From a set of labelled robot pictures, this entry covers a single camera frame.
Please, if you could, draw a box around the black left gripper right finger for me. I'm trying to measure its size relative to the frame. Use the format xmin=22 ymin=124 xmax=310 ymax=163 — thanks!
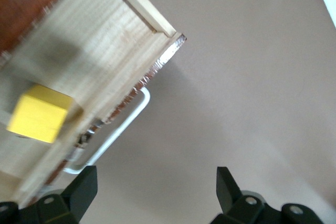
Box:
xmin=211 ymin=166 xmax=322 ymax=224

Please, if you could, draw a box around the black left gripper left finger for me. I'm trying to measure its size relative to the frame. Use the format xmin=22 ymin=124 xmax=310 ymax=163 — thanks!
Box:
xmin=0 ymin=165 xmax=98 ymax=224

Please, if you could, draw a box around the yellow wooden block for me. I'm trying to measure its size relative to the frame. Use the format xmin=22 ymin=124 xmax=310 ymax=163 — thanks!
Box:
xmin=5 ymin=84 xmax=74 ymax=145

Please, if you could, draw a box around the wooden drawer with white handle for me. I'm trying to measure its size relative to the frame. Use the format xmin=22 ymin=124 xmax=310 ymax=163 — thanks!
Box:
xmin=0 ymin=0 xmax=187 ymax=209

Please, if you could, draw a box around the brown table cover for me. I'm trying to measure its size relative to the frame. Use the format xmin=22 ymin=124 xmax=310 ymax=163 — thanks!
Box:
xmin=39 ymin=0 xmax=336 ymax=224

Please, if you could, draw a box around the dark brown wooden cabinet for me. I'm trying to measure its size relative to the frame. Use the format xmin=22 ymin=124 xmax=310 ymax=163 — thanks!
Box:
xmin=0 ymin=0 xmax=79 ymax=59

